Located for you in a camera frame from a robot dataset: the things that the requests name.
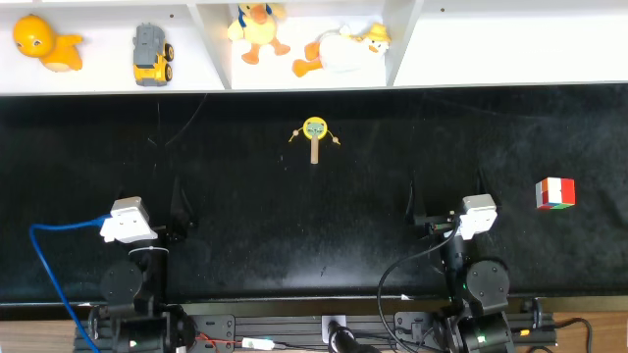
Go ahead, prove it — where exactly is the mounting rail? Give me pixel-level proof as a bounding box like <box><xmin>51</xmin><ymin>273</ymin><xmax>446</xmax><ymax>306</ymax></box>
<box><xmin>73</xmin><ymin>296</ymin><xmax>595</xmax><ymax>353</ymax></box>

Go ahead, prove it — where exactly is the blue cable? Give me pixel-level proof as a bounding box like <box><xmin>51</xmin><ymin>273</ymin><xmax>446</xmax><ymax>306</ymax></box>
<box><xmin>27</xmin><ymin>214</ymin><xmax>113</xmax><ymax>353</ymax></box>

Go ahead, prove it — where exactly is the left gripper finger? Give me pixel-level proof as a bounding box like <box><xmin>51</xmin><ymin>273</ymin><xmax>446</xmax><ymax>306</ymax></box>
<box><xmin>169</xmin><ymin>176</ymin><xmax>194</xmax><ymax>231</ymax></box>

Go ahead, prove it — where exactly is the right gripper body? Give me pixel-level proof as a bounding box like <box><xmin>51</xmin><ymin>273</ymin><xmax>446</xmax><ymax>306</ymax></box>
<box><xmin>415</xmin><ymin>215</ymin><xmax>461</xmax><ymax>234</ymax></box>

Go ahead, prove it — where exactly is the white shelf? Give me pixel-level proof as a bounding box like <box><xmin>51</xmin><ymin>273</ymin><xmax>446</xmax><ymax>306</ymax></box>
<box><xmin>0</xmin><ymin>0</ymin><xmax>628</xmax><ymax>97</ymax></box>

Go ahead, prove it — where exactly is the yellow rubber duck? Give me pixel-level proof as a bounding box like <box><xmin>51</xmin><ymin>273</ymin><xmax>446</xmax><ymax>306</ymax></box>
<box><xmin>12</xmin><ymin>13</ymin><xmax>84</xmax><ymax>74</ymax></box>

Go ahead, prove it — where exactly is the grey and yellow toy truck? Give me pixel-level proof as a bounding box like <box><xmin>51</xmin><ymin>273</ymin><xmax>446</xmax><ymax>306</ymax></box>
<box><xmin>131</xmin><ymin>22</ymin><xmax>176</xmax><ymax>88</ymax></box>

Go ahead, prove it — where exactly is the many-coloured puzzle cube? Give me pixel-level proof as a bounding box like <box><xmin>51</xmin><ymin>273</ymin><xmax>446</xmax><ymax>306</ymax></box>
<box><xmin>535</xmin><ymin>176</ymin><xmax>577</xmax><ymax>211</ymax></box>

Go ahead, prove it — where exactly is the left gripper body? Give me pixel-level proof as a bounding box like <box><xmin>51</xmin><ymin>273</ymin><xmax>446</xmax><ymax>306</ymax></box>
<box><xmin>155</xmin><ymin>224</ymin><xmax>196</xmax><ymax>244</ymax></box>

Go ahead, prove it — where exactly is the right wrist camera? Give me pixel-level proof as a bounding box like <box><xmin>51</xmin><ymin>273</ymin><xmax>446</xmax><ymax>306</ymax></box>
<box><xmin>458</xmin><ymin>193</ymin><xmax>498</xmax><ymax>241</ymax></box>

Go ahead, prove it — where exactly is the yellow rattle drum toy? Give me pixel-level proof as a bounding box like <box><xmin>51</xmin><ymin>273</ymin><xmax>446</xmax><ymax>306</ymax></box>
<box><xmin>288</xmin><ymin>116</ymin><xmax>341</xmax><ymax>166</ymax></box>

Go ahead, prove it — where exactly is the yellow plush duck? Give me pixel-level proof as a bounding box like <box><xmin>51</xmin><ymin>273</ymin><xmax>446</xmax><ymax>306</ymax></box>
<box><xmin>226</xmin><ymin>2</ymin><xmax>291</xmax><ymax>66</ymax></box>

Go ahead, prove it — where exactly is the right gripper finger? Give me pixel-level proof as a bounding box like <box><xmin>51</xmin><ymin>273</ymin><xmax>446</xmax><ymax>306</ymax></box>
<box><xmin>404</xmin><ymin>178</ymin><xmax>428</xmax><ymax>227</ymax></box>

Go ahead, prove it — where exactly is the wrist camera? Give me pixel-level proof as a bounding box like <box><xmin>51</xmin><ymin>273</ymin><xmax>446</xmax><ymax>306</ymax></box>
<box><xmin>458</xmin><ymin>193</ymin><xmax>498</xmax><ymax>241</ymax></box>
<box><xmin>99</xmin><ymin>196</ymin><xmax>159</xmax><ymax>244</ymax></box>

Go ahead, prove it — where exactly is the black cable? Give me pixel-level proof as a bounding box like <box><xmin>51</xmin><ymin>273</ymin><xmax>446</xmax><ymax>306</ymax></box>
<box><xmin>376</xmin><ymin>220</ymin><xmax>462</xmax><ymax>353</ymax></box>

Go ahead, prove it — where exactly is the white plush duck with hat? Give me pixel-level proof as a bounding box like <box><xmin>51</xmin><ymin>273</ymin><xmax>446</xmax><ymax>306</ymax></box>
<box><xmin>291</xmin><ymin>22</ymin><xmax>393</xmax><ymax>78</ymax></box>

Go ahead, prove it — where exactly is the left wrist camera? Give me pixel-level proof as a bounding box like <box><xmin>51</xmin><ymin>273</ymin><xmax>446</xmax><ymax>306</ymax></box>
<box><xmin>99</xmin><ymin>196</ymin><xmax>159</xmax><ymax>244</ymax></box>

